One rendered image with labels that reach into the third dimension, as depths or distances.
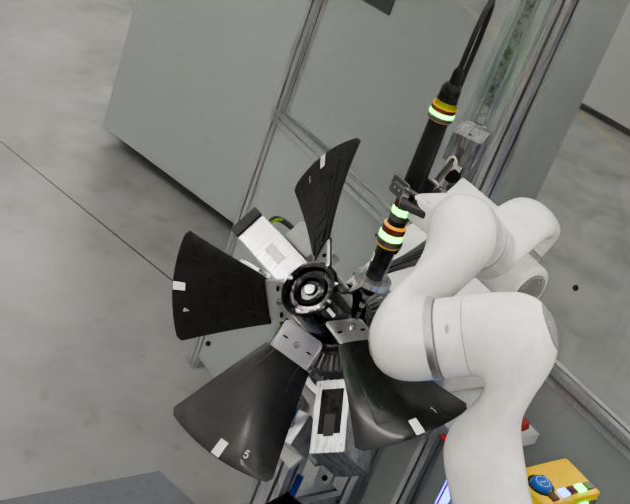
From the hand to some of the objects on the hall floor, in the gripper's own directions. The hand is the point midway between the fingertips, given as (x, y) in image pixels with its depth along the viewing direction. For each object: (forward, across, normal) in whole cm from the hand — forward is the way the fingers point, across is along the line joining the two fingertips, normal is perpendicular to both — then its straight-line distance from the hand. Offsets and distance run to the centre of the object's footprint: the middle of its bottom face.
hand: (412, 186), depth 198 cm
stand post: (+13, -34, +151) cm, 155 cm away
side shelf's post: (+11, -55, +151) cm, 161 cm away
